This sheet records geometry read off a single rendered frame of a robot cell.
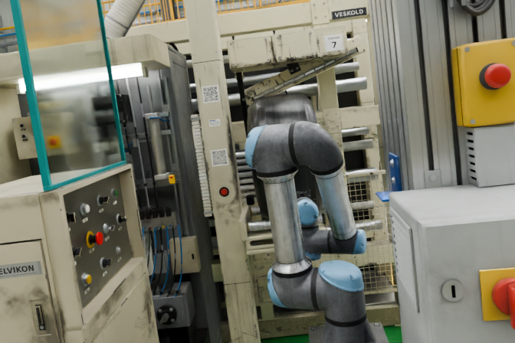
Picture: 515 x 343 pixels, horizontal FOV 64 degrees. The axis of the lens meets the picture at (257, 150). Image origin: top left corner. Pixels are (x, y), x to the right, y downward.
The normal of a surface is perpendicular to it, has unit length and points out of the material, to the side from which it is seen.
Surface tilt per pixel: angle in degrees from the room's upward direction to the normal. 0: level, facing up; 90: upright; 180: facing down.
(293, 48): 90
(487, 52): 90
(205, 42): 90
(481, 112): 90
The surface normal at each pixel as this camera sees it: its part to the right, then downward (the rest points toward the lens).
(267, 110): -0.12, -0.72
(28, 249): -0.04, 0.09
